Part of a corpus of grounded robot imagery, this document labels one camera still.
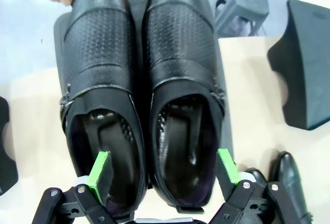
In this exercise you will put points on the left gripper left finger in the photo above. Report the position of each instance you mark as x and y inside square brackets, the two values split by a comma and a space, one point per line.
[99, 172]

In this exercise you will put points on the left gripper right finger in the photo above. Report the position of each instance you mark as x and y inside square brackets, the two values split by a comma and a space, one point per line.
[229, 167]

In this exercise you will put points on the black textured shoe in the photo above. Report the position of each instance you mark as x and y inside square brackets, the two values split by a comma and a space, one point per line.
[98, 41]
[180, 41]

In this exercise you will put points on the black foam block right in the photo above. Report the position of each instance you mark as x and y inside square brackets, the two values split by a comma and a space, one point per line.
[309, 67]

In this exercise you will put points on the grey plastic stool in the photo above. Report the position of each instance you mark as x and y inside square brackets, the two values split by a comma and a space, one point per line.
[245, 0]

